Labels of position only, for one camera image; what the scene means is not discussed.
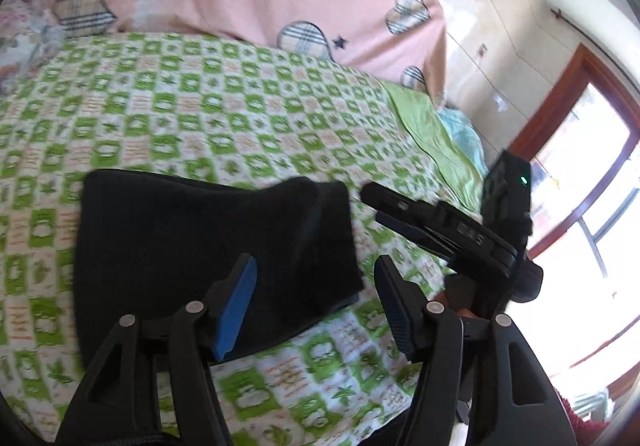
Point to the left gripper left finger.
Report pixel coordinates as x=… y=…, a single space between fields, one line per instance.
x=150 y=382

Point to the red wooden window frame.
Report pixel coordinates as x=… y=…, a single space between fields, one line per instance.
x=583 y=144

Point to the green patterned bed sheet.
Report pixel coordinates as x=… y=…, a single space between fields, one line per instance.
x=212 y=110

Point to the plain green cloth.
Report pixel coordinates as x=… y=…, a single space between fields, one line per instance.
x=419 y=118

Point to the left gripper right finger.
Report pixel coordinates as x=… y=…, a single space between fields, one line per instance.
x=513 y=401

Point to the light blue cloth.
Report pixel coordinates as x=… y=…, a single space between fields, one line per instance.
x=460 y=130

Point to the black pants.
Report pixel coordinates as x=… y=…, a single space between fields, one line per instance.
x=148 y=244

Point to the floral pillow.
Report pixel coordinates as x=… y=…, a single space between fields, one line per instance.
x=30 y=36

